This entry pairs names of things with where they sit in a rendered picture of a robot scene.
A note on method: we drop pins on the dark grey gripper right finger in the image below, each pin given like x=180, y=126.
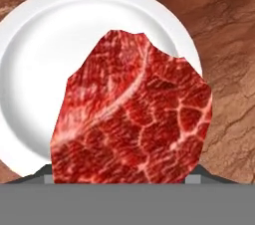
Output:
x=202, y=178

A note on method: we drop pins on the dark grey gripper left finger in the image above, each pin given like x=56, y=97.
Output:
x=42, y=176

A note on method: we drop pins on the red marbled raw steak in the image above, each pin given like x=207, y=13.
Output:
x=132, y=112

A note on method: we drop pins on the white round plate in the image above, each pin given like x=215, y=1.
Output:
x=46, y=53

